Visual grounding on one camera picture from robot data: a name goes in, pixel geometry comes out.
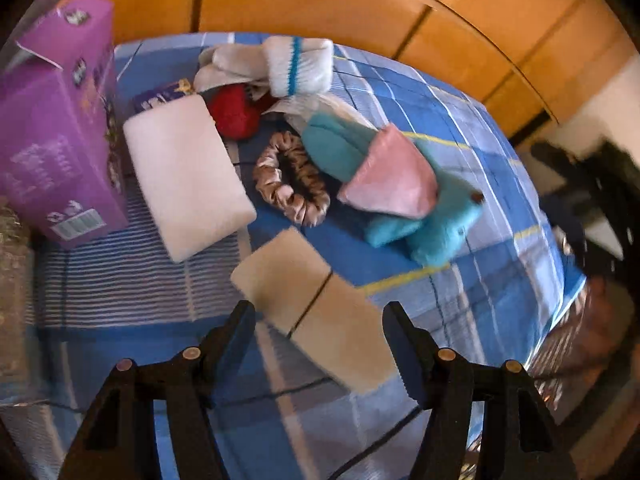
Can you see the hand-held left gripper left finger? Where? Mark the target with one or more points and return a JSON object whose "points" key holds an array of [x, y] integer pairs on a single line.
{"points": [[234, 331]]}

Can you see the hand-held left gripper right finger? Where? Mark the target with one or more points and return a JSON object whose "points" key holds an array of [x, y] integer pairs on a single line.
{"points": [[411, 371]]}

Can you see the beige pad with black band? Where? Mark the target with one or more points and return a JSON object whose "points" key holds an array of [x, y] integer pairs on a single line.
{"points": [[325, 310]]}

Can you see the leopard print scrunchie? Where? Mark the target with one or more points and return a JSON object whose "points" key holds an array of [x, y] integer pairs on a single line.
{"points": [[300, 208]]}

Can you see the teal and pink plush toy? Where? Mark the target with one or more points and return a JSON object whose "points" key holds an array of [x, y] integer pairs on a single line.
{"points": [[440, 230]]}

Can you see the white foam pad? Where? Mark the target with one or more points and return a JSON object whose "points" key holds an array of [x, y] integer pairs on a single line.
{"points": [[185, 180]]}

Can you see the white sock with blue stripe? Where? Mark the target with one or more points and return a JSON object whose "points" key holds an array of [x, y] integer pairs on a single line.
{"points": [[305, 72]]}

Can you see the blue plaid bedsheet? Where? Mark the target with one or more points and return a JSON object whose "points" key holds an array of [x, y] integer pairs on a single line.
{"points": [[450, 310]]}

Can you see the red plush toy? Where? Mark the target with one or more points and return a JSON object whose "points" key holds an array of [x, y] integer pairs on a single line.
{"points": [[232, 110]]}

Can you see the silver glitter tissue box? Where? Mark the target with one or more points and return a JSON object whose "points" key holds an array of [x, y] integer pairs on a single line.
{"points": [[12, 285]]}

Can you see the white striped cloth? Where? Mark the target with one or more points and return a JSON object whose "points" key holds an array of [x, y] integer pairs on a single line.
{"points": [[322, 107]]}

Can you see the purple cardboard box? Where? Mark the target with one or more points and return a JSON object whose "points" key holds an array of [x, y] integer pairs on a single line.
{"points": [[50, 135]]}

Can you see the wooden wardrobe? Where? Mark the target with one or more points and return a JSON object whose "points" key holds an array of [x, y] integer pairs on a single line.
{"points": [[325, 0]]}

